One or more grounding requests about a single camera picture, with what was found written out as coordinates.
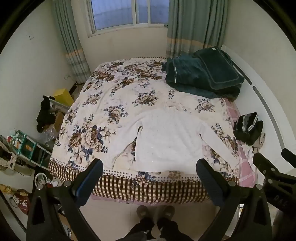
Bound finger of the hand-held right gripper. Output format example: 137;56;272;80
253;152;282;178
281;148;296;168

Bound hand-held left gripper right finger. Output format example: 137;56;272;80
196;158;273;241

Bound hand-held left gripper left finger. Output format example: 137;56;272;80
26;158;104;241

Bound white knit sweater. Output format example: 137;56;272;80
102;108;240;175

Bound black hanging clothes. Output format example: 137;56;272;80
36;95;57;134

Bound pink checked sheet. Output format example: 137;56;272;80
223;97;258;189

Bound beige cloth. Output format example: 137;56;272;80
252;133;267;154

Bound black striped garment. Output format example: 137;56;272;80
233;112;264;146

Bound white round fan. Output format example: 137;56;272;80
35;173;51;189

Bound person's right grey slipper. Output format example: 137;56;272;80
159;205;176;221

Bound person's grey slipper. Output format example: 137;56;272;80
136;205;154;220
159;205;176;221

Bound red and white slipper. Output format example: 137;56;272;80
9;188;31;215

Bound clear plastic bag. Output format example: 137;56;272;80
38;127;59;147

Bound white curved headboard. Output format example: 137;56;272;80
221;44;296;168

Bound person's left grey slipper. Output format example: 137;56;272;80
136;205;154;220

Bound cardboard box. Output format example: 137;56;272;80
54;111;68;133

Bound teal shelf rack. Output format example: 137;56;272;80
9;129;53;168

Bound person's black pants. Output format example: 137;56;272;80
125;217;193;241

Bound spotted fabric bag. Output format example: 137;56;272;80
0;134;18;170

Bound grey metal rack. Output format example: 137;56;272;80
49;97;71;115

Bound yellow box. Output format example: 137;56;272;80
54;89;75;108

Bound floral bedspread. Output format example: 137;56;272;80
48;56;241;205

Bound dark green pillow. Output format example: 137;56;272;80
194;46;245;90

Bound dark green folded blanket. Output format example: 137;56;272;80
161;54;242;100

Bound green striped curtain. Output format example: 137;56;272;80
166;0;229;59
52;0;92;85

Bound window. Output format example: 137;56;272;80
90;0;171;36

